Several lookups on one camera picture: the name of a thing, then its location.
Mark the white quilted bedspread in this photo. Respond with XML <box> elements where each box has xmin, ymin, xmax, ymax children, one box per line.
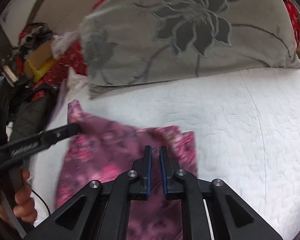
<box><xmin>29</xmin><ymin>60</ymin><xmax>300</xmax><ymax>240</ymax></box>

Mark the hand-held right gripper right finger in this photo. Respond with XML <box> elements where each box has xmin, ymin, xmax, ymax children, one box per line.
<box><xmin>159</xmin><ymin>145</ymin><xmax>283</xmax><ymax>240</ymax></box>

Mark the cardboard box with yellow tape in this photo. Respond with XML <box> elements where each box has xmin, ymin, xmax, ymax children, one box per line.
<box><xmin>23</xmin><ymin>56</ymin><xmax>57</xmax><ymax>82</ymax></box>

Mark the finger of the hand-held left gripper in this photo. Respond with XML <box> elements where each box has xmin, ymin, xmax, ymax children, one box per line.
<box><xmin>41</xmin><ymin>122</ymin><xmax>82</xmax><ymax>144</ymax></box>

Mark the grey floral pillow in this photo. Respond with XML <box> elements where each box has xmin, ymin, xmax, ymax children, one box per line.
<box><xmin>79</xmin><ymin>0</ymin><xmax>300</xmax><ymax>101</ymax></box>

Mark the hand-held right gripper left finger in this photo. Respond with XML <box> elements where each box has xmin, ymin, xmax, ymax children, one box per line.
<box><xmin>24</xmin><ymin>145</ymin><xmax>152</xmax><ymax>240</ymax></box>

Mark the pink floral garment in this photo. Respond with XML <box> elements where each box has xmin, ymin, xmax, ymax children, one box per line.
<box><xmin>55</xmin><ymin>99</ymin><xmax>199</xmax><ymax>240</ymax></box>

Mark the person's left hand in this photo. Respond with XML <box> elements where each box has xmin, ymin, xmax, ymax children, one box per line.
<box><xmin>0</xmin><ymin>169</ymin><xmax>38</xmax><ymax>227</ymax></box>

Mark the dark green jacket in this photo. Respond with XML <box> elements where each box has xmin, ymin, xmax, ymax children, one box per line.
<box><xmin>0</xmin><ymin>84</ymin><xmax>59</xmax><ymax>143</ymax></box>

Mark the red floral blanket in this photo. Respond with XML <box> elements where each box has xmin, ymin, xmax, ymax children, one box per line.
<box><xmin>31</xmin><ymin>0</ymin><xmax>300</xmax><ymax>103</ymax></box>

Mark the red black patterned cloth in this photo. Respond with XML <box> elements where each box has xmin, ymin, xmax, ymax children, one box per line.
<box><xmin>9</xmin><ymin>22</ymin><xmax>54</xmax><ymax>58</ymax></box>

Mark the black cable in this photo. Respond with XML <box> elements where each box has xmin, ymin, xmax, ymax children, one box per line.
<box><xmin>31</xmin><ymin>189</ymin><xmax>52</xmax><ymax>217</ymax></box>

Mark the white crumpled cloth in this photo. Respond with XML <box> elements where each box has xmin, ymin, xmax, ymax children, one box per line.
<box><xmin>51</xmin><ymin>31</ymin><xmax>79</xmax><ymax>58</ymax></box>

